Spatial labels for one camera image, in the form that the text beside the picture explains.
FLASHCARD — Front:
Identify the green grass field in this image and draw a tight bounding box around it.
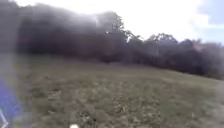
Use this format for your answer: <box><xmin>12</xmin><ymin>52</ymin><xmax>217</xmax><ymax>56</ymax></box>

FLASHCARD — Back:
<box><xmin>0</xmin><ymin>53</ymin><xmax>224</xmax><ymax>128</ymax></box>

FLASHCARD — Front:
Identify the wood of dark trees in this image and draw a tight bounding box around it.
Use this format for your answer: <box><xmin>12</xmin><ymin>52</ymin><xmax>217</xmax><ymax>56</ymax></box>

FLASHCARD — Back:
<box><xmin>0</xmin><ymin>1</ymin><xmax>224</xmax><ymax>81</ymax></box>

